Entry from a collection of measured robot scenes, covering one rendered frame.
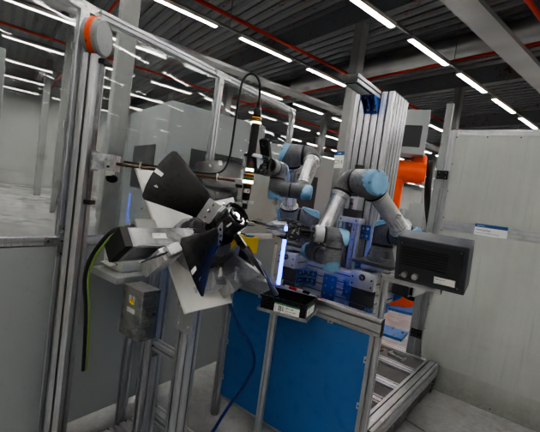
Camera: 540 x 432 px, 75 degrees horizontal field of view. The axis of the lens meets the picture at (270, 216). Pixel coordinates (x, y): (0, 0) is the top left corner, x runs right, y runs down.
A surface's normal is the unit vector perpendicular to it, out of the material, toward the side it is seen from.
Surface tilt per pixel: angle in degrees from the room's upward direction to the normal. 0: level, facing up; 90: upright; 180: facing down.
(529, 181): 91
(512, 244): 90
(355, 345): 90
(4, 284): 90
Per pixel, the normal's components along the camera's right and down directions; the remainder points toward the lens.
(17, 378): 0.79, 0.14
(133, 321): -0.59, -0.04
